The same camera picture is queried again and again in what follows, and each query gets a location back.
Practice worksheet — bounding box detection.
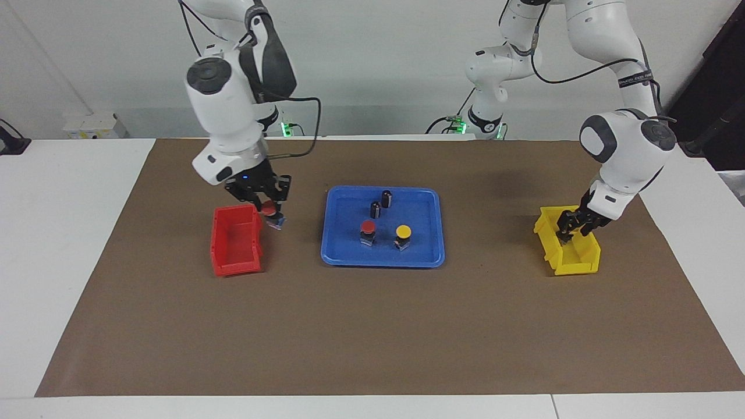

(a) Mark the blue plastic tray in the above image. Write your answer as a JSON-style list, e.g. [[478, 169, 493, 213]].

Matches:
[[321, 186, 446, 268]]

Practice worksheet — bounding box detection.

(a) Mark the yellow plastic bin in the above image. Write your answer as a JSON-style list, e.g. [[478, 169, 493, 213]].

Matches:
[[534, 205, 601, 276]]

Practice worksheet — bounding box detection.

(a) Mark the red plastic bin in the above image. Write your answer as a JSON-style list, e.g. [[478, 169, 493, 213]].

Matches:
[[210, 203, 264, 277]]

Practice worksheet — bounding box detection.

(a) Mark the brown paper mat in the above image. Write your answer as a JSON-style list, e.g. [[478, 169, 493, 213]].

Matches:
[[35, 139, 745, 398]]

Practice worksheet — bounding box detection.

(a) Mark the black stand equipment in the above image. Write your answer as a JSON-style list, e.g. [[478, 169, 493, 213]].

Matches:
[[664, 12, 745, 171]]

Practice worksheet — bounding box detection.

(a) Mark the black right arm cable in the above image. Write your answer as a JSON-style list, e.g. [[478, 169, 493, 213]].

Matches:
[[178, 0, 322, 159]]

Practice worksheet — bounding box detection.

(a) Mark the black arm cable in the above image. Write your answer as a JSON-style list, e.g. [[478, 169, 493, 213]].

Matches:
[[178, 0, 322, 159], [498, 0, 677, 124]]

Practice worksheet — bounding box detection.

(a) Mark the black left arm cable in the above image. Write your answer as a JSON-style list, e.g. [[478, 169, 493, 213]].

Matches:
[[498, 0, 677, 124]]

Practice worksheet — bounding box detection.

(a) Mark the black base power cable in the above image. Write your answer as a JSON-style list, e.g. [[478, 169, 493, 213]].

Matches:
[[425, 87, 478, 135]]

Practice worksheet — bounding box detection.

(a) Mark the black clamp mount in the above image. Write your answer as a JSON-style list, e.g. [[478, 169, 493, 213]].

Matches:
[[0, 119, 31, 155]]

